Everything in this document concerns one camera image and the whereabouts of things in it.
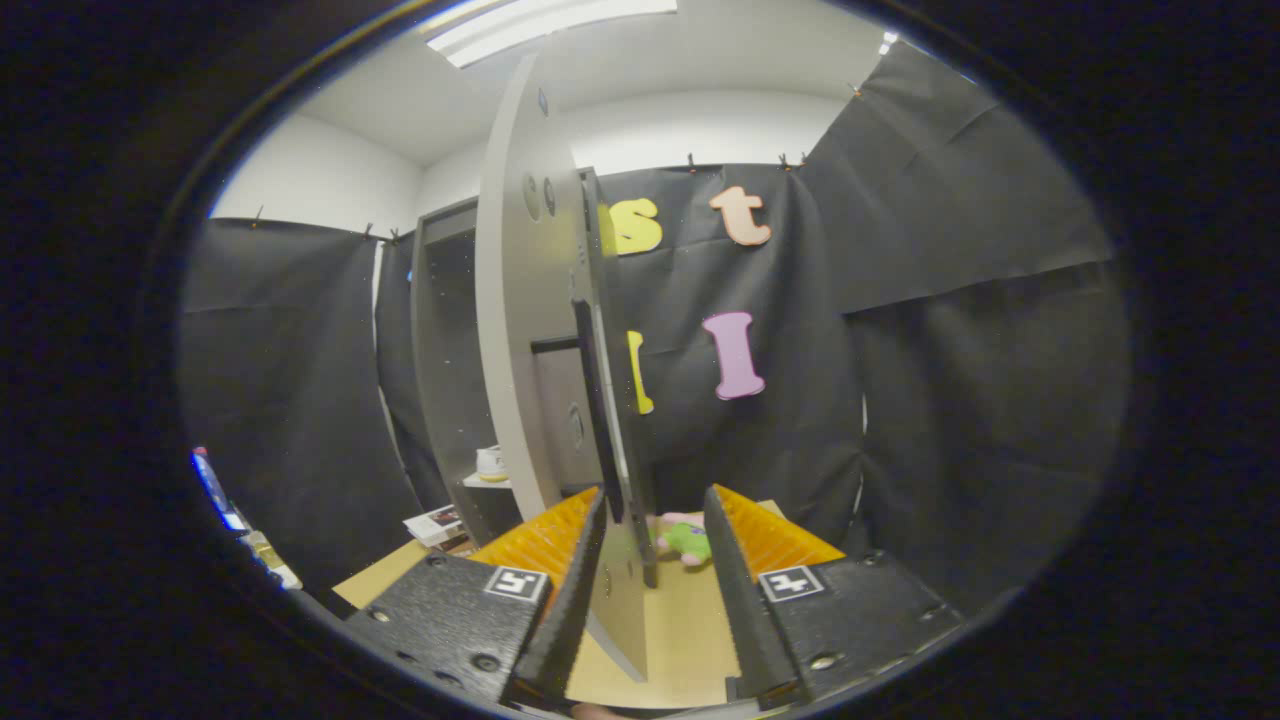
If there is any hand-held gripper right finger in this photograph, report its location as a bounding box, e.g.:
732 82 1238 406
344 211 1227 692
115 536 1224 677
703 484 966 711

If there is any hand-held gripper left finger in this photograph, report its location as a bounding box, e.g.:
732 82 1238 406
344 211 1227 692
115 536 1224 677
340 485 609 713

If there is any black cabinet door handle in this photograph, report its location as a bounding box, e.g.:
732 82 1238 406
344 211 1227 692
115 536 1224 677
530 298 626 526

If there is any light grey shoe cabinet door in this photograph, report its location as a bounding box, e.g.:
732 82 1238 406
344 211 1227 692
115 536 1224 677
475 50 661 683

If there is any green and pink plush toy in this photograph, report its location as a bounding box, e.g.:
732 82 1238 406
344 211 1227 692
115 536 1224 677
654 511 714 569

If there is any white booklet with dark photo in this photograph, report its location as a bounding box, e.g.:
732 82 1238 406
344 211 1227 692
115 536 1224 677
404 504 472 550

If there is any black backdrop cloth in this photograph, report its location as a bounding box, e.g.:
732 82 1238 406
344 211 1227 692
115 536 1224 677
178 40 1131 621

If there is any pale yellow small box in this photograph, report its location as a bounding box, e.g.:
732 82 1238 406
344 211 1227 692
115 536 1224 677
240 530 304 592

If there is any blue and white board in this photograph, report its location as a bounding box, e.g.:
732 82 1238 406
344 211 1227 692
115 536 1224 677
191 446 249 534

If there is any long ceiling light panel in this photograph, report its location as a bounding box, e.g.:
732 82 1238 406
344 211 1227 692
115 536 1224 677
425 0 680 69

